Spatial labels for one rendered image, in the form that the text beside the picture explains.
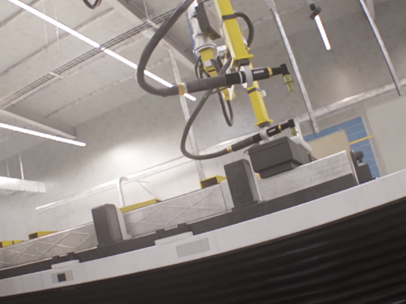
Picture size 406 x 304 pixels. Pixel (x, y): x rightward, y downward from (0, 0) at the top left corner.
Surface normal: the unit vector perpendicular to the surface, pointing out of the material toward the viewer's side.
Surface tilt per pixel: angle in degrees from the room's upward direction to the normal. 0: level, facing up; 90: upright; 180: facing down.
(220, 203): 90
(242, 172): 90
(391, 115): 90
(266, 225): 90
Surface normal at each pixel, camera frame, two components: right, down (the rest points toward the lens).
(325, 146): -0.38, -0.15
